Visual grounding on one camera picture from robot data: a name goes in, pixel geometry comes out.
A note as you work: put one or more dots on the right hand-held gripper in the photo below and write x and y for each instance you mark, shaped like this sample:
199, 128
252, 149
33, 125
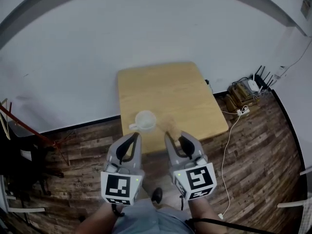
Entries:
198, 178

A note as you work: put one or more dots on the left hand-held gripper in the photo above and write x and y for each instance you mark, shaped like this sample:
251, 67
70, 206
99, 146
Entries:
117, 185

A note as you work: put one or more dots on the white mug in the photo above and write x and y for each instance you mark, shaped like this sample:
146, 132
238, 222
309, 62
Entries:
146, 123

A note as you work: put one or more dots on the person's right forearm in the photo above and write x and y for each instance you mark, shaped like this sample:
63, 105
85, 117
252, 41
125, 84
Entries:
207, 211

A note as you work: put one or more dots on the person's left forearm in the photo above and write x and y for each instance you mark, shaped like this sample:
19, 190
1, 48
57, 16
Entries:
97, 222

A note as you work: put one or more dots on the person's black shoe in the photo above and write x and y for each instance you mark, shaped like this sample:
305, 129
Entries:
157, 194

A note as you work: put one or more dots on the white power strip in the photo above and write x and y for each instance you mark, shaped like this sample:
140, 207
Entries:
243, 110

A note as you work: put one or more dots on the person's light blue shirt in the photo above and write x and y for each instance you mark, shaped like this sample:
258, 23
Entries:
151, 218

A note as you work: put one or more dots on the brown wooden coat rack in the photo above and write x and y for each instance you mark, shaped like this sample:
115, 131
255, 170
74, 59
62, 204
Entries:
52, 143

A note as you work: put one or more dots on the white router box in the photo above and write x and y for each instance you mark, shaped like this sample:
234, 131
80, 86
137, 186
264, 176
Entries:
253, 86

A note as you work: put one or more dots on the black router with antennas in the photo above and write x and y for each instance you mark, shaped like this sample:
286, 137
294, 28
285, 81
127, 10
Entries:
263, 82

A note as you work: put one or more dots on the black office chair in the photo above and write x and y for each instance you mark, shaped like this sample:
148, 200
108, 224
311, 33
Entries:
14, 169

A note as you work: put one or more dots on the white wooden rack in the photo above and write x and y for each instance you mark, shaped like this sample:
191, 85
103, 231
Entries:
292, 205

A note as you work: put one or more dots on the wooden pedestal table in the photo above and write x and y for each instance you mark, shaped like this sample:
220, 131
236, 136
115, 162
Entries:
170, 94

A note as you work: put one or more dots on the small black wall plug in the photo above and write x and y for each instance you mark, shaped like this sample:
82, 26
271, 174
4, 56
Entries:
207, 82

